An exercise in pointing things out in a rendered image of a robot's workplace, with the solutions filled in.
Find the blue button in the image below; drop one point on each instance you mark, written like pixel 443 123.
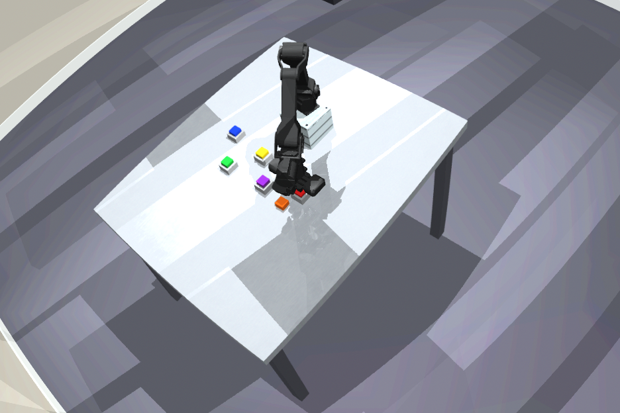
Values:
pixel 236 134

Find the purple button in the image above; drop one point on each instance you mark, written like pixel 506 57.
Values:
pixel 263 184

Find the red button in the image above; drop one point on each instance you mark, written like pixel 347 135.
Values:
pixel 300 197

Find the orange block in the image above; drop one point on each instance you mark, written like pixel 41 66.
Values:
pixel 282 203

